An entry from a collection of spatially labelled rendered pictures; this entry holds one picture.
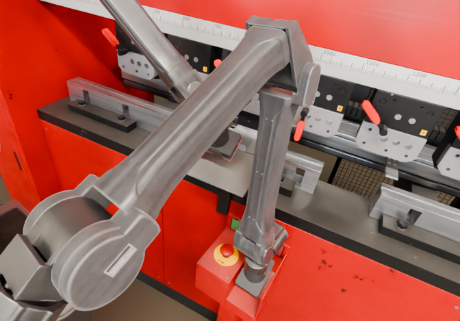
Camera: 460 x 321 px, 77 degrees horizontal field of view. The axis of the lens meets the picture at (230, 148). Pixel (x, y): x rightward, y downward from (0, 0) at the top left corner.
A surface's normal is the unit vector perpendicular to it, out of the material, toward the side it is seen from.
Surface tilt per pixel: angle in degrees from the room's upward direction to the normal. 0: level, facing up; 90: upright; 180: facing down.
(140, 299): 0
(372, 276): 90
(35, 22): 90
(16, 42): 90
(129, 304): 0
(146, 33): 57
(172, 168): 79
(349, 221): 0
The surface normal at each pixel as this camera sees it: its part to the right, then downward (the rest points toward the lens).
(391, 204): -0.42, 0.48
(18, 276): -0.38, -0.46
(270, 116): -0.64, 0.25
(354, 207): 0.12, -0.81
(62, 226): -0.22, -0.66
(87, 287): 0.76, 0.34
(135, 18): 0.35, 0.04
